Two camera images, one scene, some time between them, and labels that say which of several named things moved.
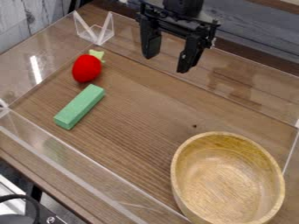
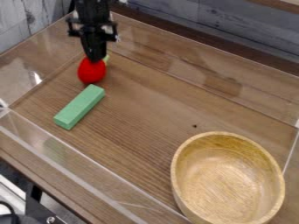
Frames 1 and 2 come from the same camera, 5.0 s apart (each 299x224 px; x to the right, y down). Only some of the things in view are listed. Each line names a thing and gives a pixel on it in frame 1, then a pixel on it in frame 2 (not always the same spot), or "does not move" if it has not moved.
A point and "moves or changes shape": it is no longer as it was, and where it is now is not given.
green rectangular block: [70, 116] does not move
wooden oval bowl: [226, 182] does not move
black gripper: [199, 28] to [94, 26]
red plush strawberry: [86, 68] moves or changes shape
